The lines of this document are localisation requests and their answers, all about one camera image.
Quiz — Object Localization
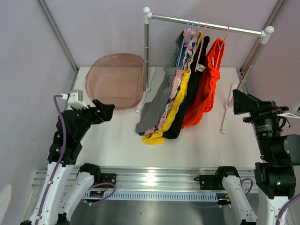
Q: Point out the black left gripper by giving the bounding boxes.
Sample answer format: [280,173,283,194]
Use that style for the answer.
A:
[72,98,114,140]

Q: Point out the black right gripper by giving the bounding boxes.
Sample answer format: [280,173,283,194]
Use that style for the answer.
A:
[232,88,288,158]

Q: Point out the grey shorts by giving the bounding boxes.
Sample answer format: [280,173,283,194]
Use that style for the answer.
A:
[135,32,184,136]

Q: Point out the orange shorts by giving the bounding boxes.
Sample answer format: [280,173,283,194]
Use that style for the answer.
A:
[181,36,223,129]

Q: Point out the black shorts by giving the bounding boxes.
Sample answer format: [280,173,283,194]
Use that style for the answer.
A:
[163,47,203,139]

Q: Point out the pink wire hanger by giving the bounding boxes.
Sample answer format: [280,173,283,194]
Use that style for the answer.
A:
[212,25,230,69]
[195,21,208,72]

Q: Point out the yellow shorts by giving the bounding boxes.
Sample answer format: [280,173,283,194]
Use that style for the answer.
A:
[141,43,200,145]

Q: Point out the pink shark print shorts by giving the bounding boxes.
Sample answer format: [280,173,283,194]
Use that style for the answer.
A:
[144,28,199,135]

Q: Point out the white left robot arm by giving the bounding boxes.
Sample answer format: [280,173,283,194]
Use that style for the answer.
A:
[21,99,116,225]

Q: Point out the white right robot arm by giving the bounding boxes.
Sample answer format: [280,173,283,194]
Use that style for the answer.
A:
[194,89,300,225]

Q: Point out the pink translucent plastic basin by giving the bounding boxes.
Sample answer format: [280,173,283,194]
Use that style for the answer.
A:
[85,53,144,110]

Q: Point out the metal clothes rack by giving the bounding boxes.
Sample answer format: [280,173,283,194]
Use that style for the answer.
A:
[135,7,275,134]

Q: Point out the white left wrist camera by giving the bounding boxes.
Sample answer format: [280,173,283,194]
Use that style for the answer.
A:
[61,90,88,110]

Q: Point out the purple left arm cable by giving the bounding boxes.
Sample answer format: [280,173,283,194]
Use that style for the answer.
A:
[34,95,69,225]

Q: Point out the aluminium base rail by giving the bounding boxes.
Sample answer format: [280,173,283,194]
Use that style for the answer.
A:
[31,165,257,192]

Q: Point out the white slotted cable duct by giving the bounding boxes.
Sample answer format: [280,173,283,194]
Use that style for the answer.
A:
[83,190,218,202]

